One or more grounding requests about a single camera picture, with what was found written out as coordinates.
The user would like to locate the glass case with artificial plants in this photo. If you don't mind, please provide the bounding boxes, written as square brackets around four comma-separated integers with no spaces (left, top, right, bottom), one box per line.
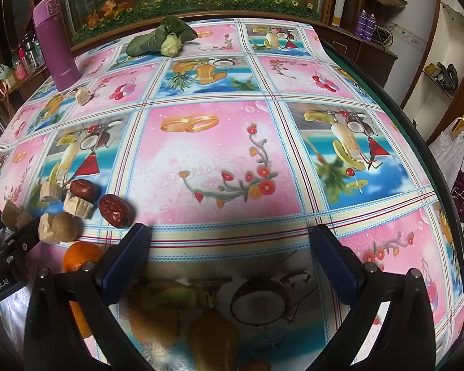
[49,0,335,49]

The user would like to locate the steel thermos flask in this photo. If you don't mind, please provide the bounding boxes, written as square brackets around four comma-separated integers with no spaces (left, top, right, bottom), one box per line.
[21,33,45,66]

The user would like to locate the wooden sideboard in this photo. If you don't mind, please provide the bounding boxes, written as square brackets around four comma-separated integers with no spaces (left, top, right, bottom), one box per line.
[0,61,51,132]

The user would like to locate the purple thermos bottle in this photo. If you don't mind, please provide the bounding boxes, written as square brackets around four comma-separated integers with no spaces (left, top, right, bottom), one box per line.
[32,0,81,90]

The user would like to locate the beige root chunk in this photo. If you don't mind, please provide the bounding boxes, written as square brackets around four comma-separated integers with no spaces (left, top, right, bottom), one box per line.
[39,181,65,204]
[38,212,57,242]
[63,193,95,221]

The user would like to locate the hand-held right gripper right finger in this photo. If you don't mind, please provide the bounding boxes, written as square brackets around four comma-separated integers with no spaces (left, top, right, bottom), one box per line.
[308,223,441,371]

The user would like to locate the printed pink tablecloth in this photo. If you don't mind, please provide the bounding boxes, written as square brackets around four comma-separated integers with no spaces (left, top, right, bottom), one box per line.
[0,19,464,371]

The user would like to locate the orange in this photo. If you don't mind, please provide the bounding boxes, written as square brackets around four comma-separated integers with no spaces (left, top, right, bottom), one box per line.
[69,301,92,339]
[62,241,106,273]

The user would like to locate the green box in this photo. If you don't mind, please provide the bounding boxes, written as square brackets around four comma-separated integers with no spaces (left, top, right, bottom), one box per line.
[0,62,15,86]

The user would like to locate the red date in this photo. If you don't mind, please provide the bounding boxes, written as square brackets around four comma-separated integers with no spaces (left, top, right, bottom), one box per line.
[98,194,134,228]
[69,180,100,202]

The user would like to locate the white plastic bag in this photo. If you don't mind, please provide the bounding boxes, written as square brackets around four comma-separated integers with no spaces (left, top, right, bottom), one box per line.
[429,118,464,190]

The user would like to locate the green bok choy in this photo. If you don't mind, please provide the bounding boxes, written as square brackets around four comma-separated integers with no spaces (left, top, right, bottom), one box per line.
[126,15,198,58]

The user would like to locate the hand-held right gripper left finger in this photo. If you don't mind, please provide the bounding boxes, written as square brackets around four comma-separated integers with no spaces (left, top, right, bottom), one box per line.
[23,223,155,371]

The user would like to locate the dark bag on shelf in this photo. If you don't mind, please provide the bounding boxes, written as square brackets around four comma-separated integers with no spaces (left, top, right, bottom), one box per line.
[427,62,459,90]

